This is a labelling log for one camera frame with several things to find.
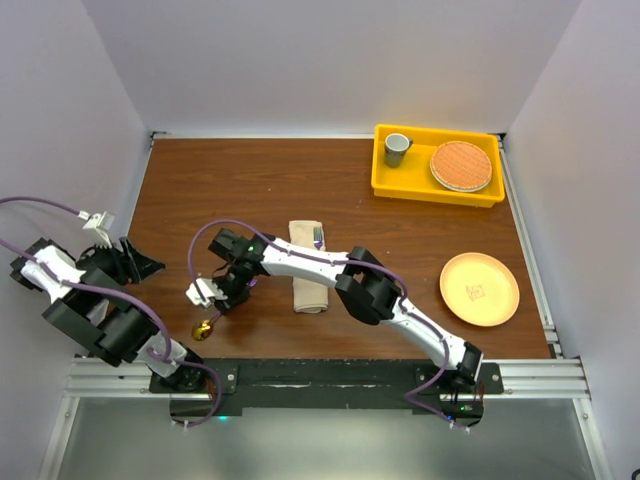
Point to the iridescent fork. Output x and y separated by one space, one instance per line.
318 237

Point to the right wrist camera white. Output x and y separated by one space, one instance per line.
204 292

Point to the grey ceramic mug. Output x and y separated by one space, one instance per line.
396 146

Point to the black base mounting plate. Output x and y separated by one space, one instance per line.
351 384

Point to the beige cloth napkin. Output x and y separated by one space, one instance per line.
308 297

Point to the gold purple spoon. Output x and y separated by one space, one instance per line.
204 329

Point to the yellow plastic tray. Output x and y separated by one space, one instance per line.
413 179

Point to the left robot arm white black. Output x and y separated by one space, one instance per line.
89 304

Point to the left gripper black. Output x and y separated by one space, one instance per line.
142 266

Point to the aluminium frame rail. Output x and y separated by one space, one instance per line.
114 424

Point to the orange woven coaster plate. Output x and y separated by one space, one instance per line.
461 166

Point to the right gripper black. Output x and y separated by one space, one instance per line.
232 300

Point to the golden round plate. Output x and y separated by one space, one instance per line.
479 289

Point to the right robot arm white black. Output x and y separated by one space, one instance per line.
369 292

